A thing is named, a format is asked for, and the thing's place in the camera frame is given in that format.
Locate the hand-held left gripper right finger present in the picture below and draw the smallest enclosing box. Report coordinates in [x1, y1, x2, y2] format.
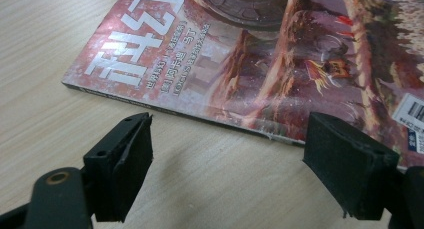
[302, 111, 401, 221]

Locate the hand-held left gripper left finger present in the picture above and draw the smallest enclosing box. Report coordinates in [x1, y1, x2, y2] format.
[82, 112, 154, 223]

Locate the illustrated magazine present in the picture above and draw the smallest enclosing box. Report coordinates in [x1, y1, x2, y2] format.
[61, 0, 424, 168]

